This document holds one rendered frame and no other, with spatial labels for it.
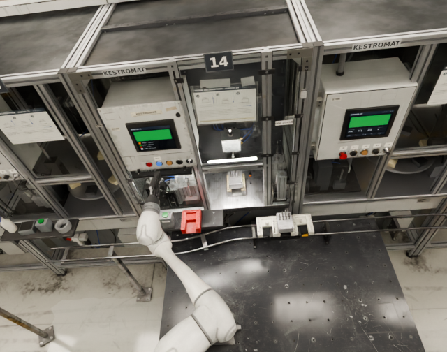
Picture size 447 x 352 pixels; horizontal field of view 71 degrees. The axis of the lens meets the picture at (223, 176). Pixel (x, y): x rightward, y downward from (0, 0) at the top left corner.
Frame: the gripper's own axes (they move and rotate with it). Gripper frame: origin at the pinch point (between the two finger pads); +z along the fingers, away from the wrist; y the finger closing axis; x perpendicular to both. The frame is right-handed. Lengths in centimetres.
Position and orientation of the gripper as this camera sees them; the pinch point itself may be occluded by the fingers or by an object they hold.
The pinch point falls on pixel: (156, 176)
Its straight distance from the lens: 180.5
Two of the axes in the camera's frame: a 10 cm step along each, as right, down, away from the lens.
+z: -0.1, -7.5, 6.6
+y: -1.0, -6.6, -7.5
